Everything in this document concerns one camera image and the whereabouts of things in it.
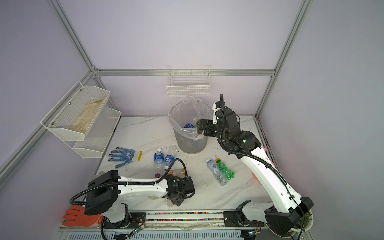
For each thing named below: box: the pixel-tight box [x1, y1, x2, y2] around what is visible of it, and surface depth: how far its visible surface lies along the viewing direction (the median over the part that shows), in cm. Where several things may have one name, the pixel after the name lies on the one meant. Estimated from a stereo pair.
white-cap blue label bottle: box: [153, 148, 165, 174], surface depth 93 cm
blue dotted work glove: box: [108, 146, 143, 169], surface depth 100 cm
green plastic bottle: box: [215, 158, 235, 180], surface depth 86 cm
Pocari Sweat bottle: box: [184, 123, 195, 128], surface depth 103 cm
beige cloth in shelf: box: [70, 96, 106, 134], surface depth 80 cm
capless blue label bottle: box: [164, 145, 179, 170], surface depth 94 cm
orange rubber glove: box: [62, 205, 101, 227], surface depth 75 cm
